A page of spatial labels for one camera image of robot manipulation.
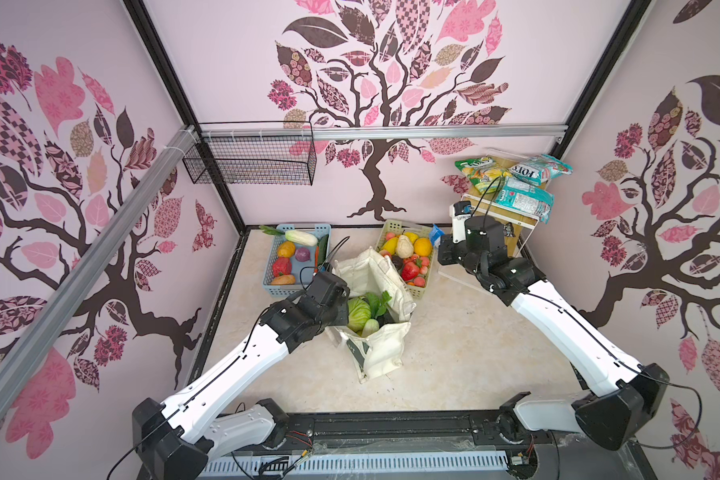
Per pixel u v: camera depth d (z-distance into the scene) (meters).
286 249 1.07
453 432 0.75
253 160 1.22
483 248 0.53
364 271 0.88
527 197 0.77
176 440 0.37
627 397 0.38
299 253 1.07
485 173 0.85
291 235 1.10
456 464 0.70
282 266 1.02
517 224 0.78
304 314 0.52
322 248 1.05
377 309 0.83
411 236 1.09
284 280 0.98
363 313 0.83
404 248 1.03
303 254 1.07
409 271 1.03
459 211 0.63
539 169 0.82
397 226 1.13
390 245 1.07
